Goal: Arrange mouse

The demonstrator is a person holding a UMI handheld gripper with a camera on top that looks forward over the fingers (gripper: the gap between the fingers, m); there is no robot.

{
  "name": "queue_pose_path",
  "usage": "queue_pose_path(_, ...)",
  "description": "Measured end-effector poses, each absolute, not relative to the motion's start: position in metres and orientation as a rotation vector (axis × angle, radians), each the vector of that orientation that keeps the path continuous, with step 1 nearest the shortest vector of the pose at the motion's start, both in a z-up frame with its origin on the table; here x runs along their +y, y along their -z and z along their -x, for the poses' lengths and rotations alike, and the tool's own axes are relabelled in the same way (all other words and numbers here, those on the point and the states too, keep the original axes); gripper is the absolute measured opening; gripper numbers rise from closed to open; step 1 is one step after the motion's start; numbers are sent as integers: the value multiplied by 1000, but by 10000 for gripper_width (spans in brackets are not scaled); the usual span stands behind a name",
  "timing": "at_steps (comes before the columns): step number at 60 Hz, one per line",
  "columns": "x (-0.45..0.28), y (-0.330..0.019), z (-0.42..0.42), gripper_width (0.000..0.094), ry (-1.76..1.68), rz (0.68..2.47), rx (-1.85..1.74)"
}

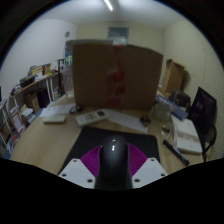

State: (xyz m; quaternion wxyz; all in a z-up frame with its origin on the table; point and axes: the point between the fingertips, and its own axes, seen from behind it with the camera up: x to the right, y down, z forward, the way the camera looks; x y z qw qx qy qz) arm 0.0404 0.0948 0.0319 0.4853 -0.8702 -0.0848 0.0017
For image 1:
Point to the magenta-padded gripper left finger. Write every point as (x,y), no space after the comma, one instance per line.
(75,171)

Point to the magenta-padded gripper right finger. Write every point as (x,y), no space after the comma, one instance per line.
(150,171)

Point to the black computer mouse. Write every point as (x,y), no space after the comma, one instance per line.
(114,163)

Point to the black mouse pad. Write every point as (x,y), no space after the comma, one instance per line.
(90,138)

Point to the black marker pen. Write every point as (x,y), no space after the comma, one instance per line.
(175,152)

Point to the white notebook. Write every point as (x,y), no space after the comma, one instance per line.
(186,135)

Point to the plain white paper sheet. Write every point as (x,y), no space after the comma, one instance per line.
(126,120)

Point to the white remote with buttons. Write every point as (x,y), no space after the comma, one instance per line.
(91,117)

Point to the plain white remote control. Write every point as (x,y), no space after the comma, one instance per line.
(54,119)

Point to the clear plastic cup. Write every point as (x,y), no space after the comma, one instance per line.
(161,110)

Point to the black chair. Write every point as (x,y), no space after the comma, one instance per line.
(208,141)

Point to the blue book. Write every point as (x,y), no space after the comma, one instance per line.
(176,108)

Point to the white shelf unit with books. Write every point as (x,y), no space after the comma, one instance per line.
(11,123)

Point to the clear glass jar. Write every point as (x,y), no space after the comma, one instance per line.
(68,82)

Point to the black floor stand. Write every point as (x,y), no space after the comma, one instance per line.
(61,76)

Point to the large brown cardboard box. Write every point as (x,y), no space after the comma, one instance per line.
(96,76)

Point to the wooden side desk with clutter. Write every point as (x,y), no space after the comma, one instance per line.
(33,83)

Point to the small open cardboard box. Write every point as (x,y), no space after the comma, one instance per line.
(173,76)

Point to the blue and white display cabinet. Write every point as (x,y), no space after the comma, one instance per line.
(68,57)

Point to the ceiling tube light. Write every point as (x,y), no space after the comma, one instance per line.
(108,5)

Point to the round wall clock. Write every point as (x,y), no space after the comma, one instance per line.
(67,34)

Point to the framed wall picture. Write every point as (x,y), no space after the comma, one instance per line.
(118,32)

